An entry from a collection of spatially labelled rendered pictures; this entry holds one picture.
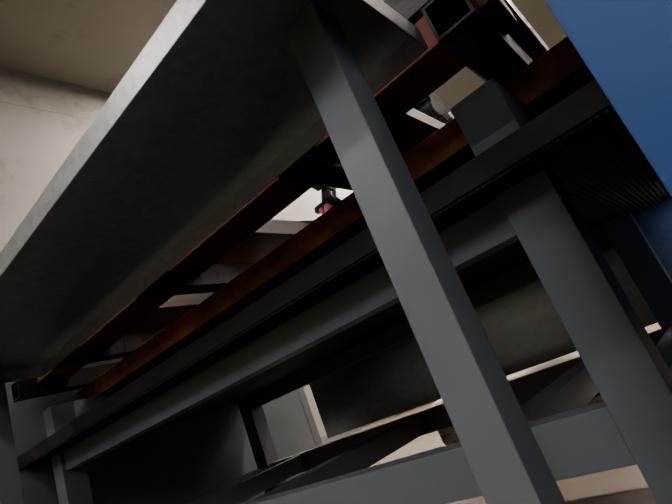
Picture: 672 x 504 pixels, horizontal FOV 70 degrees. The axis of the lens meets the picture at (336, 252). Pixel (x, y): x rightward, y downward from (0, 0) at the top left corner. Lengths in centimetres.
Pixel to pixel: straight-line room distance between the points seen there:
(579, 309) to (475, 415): 23
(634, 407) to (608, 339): 7
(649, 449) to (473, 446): 24
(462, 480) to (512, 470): 29
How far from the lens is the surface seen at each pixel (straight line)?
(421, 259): 40
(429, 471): 71
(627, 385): 58
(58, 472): 163
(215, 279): 110
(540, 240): 59
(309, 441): 229
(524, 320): 141
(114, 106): 55
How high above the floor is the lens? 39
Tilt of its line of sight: 17 degrees up
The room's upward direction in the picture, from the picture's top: 22 degrees counter-clockwise
